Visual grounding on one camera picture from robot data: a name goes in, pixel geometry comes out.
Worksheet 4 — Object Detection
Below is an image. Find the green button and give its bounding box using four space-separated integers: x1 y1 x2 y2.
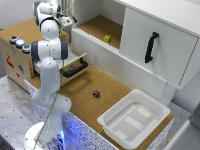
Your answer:
21 44 32 54

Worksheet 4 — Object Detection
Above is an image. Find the black drawer handle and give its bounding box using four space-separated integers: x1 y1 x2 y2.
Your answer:
62 59 90 79

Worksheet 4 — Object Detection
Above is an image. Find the green cable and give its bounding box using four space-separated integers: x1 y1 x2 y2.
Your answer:
32 0 77 150

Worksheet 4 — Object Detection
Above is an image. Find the purple block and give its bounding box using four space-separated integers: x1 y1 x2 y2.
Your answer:
92 90 101 99

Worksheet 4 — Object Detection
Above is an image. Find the black door handle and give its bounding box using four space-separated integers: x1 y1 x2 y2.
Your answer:
144 31 160 64

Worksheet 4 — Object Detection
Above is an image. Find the white plastic box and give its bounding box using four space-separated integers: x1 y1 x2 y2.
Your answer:
96 88 172 150

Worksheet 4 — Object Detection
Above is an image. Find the white sliding door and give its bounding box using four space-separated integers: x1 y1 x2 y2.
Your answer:
118 6 200 88

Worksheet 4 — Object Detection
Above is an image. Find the yellow block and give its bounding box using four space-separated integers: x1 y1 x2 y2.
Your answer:
103 34 112 43

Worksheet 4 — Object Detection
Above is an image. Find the red button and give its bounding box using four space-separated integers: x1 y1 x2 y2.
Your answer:
9 35 20 45

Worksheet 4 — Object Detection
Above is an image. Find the white cabinet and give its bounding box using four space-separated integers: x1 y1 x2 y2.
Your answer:
71 0 200 107

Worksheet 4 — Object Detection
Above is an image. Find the blue button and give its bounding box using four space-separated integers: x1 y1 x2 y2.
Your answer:
15 38 26 49

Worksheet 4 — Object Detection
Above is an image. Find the wooden drawer box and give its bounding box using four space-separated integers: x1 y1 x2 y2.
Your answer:
0 17 71 92

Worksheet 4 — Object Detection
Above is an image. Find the wooden drawer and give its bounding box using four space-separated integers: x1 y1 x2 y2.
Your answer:
33 52 90 81

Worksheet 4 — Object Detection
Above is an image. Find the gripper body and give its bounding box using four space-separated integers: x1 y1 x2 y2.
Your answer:
58 14 77 29

